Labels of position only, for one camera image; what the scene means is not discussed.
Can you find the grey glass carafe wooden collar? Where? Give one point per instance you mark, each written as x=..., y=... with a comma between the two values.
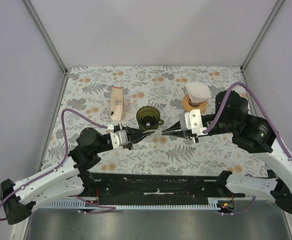
x=188, y=105

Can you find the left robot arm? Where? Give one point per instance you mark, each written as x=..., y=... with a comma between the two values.
x=71, y=176

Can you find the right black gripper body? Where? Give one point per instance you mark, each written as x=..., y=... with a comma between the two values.
x=188, y=133

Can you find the green glass dripper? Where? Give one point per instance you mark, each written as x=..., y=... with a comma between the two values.
x=149, y=118

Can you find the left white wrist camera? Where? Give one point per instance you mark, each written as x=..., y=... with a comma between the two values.
x=118, y=136

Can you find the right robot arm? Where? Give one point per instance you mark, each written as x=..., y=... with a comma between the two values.
x=250, y=133

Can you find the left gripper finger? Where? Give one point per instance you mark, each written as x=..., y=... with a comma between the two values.
x=134, y=131
x=137, y=137

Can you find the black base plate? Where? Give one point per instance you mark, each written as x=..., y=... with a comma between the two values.
x=155, y=190

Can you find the orange coffee filter pack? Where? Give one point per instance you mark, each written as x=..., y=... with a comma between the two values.
x=116, y=103

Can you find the floral patterned table mat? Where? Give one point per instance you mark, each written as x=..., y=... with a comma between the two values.
x=87, y=97

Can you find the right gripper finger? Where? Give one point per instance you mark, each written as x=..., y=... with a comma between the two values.
x=174, y=127
x=178, y=134

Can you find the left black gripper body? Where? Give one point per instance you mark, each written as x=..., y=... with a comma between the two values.
x=130, y=145

